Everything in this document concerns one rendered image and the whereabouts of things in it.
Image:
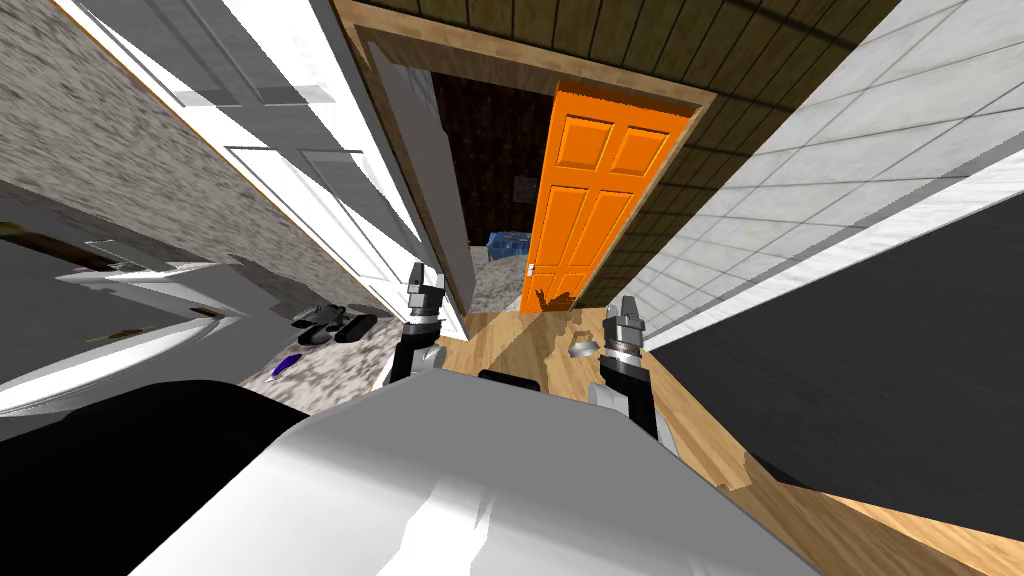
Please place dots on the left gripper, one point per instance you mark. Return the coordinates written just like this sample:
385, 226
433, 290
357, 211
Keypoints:
424, 306

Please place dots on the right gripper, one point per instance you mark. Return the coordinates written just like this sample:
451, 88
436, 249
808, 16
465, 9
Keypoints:
624, 332

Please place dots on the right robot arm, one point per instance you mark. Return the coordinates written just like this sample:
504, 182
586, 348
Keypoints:
632, 392

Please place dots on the grey round door knob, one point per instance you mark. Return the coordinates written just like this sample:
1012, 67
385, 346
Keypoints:
583, 350

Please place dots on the blue box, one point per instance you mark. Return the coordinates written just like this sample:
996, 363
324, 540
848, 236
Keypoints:
510, 246

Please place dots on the grey door leaf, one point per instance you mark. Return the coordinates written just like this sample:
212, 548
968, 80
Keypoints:
428, 176

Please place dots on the orange panelled door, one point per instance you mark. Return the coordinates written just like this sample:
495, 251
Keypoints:
596, 200

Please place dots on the white panelled door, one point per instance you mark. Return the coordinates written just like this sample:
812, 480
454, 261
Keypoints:
320, 184

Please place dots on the blue pen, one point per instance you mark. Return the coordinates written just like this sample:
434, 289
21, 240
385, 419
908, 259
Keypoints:
286, 366

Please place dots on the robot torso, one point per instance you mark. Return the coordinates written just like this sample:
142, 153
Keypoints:
480, 480

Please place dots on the dark grey door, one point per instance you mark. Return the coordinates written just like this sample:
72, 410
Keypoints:
840, 360

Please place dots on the white furniture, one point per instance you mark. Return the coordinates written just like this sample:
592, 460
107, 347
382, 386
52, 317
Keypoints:
120, 320

